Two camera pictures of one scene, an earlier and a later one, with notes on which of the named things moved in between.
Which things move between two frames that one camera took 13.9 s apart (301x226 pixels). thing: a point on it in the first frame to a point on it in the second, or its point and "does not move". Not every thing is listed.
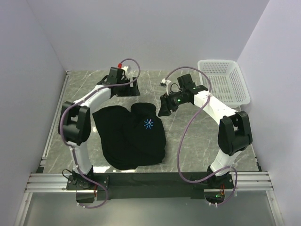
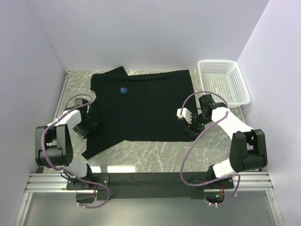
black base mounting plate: [148, 186] does not move
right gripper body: [175, 100] to [198, 122]
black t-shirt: [132, 137] to [151, 107]
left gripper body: [124, 80] to [86, 126]
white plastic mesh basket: [227, 84] does not move
